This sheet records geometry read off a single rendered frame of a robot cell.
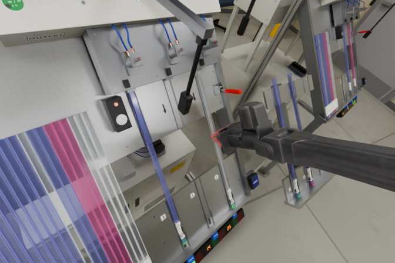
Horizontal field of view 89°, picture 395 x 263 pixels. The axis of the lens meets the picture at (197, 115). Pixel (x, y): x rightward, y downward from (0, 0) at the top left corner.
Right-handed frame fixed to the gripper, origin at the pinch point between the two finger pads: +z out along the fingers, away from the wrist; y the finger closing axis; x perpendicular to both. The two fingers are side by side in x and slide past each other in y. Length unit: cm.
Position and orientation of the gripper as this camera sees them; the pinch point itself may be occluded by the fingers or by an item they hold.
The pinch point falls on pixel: (214, 135)
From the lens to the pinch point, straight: 68.2
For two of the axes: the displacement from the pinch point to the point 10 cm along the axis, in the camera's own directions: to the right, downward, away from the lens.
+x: 3.1, 9.3, 1.8
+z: -5.7, 0.3, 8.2
